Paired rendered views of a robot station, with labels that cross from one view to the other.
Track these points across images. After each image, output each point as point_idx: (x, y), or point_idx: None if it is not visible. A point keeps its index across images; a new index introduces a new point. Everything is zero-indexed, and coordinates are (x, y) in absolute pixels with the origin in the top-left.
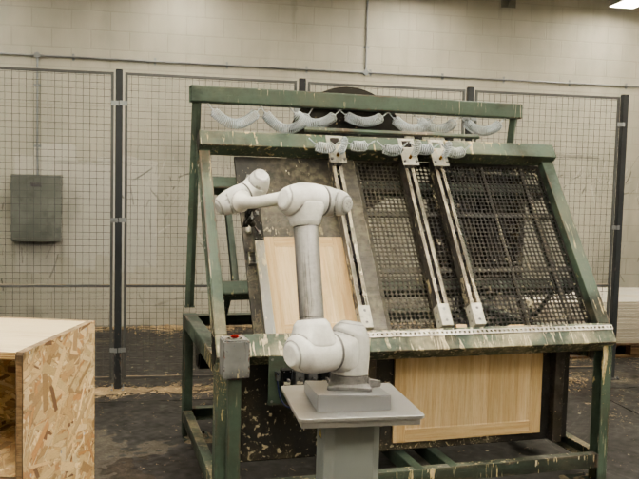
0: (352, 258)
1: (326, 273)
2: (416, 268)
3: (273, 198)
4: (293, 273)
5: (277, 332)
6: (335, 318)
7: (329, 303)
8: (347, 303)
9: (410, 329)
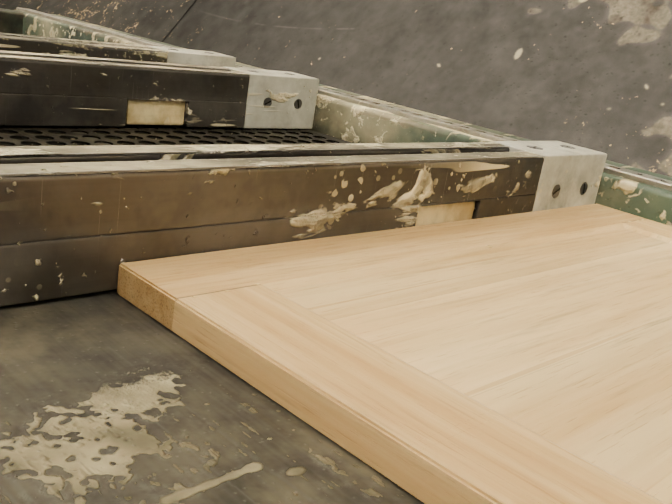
0: (319, 157)
1: (510, 288)
2: (78, 135)
3: None
4: None
5: None
6: (667, 247)
7: (643, 263)
8: (544, 225)
9: (413, 122)
